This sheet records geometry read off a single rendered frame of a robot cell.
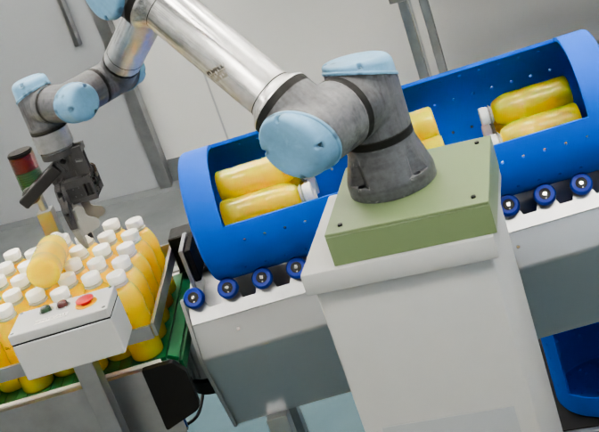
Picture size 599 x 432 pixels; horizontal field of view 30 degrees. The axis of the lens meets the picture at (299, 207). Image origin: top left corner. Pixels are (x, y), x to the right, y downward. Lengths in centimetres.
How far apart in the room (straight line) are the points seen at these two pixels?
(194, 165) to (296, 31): 355
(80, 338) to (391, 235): 68
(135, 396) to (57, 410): 16
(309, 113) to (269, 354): 81
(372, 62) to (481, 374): 54
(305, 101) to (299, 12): 407
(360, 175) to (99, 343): 62
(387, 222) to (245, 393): 81
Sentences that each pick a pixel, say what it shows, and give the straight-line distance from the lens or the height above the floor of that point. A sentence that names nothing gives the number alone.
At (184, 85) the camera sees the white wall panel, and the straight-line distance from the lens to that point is 602.
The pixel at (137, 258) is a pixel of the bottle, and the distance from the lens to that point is 239.
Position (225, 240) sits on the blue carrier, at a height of 108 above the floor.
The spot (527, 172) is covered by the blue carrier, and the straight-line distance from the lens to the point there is 225.
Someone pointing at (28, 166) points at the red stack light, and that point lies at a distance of 276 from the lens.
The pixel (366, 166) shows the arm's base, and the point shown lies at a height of 127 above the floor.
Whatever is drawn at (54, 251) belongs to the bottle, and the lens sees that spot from 236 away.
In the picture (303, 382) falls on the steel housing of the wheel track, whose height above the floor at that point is 69.
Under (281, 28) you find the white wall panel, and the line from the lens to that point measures 581.
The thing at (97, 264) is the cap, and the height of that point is 109.
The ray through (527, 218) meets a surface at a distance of 231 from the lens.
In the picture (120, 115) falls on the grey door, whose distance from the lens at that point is 614.
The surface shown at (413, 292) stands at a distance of 182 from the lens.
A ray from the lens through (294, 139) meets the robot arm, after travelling 168.
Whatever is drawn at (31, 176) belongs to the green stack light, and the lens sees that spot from 277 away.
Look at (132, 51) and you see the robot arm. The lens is 215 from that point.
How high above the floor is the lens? 190
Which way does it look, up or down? 21 degrees down
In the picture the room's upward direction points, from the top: 19 degrees counter-clockwise
